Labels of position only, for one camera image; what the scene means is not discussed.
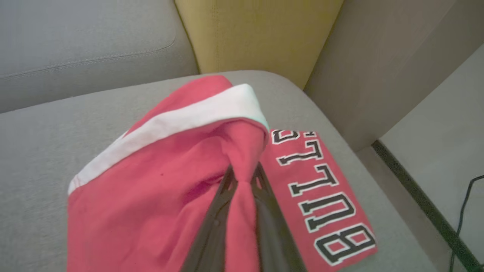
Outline black baseboard strip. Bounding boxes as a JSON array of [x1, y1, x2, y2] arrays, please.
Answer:
[[372, 140, 484, 272]]

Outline red shirt white sleeves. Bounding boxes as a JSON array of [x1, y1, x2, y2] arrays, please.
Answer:
[[259, 128, 379, 272]]

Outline grey sofa back cushion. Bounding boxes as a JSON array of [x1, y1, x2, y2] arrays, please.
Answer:
[[0, 0, 200, 114]]

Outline red shorts white trim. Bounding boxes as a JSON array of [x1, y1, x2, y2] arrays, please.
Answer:
[[67, 75, 270, 272]]

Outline black floor cable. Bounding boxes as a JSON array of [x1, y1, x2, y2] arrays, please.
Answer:
[[449, 175, 484, 272]]

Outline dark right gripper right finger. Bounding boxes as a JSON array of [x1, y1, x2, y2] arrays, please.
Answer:
[[251, 162, 307, 272]]

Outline yellow sofa cushion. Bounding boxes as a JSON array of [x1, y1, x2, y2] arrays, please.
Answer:
[[174, 0, 344, 90]]

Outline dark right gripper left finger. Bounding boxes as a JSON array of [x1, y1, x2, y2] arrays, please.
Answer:
[[181, 165, 239, 272]]

